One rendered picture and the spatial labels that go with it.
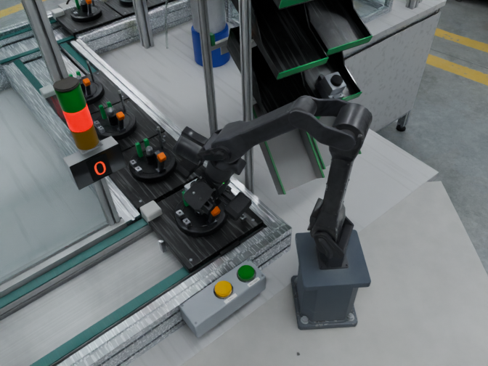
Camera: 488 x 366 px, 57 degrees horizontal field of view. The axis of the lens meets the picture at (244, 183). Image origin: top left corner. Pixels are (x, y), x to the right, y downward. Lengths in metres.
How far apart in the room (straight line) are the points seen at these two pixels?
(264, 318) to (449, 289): 0.49
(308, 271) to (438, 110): 2.51
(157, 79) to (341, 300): 1.26
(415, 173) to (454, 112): 1.87
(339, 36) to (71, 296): 0.92
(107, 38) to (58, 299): 1.32
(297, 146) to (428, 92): 2.35
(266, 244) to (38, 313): 0.58
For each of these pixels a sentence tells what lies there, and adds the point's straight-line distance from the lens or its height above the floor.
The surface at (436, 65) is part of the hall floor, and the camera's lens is 3.88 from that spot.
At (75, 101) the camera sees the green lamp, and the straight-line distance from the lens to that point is 0.97.
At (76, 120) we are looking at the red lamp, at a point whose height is 1.34.
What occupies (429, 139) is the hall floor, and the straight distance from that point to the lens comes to 3.13.
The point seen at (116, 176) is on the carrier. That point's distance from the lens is 1.39.
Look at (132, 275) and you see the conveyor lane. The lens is 1.22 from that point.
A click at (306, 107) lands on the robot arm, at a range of 0.76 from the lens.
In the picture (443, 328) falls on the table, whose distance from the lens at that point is 1.25.
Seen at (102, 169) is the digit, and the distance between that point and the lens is 1.08.
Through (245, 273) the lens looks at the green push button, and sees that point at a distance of 1.11.
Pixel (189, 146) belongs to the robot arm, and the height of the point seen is 1.30.
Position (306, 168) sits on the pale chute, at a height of 1.02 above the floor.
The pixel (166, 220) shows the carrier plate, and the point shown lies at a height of 0.97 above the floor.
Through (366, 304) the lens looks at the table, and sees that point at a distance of 1.23.
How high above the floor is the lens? 1.91
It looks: 46 degrees down
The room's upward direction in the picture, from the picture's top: 2 degrees counter-clockwise
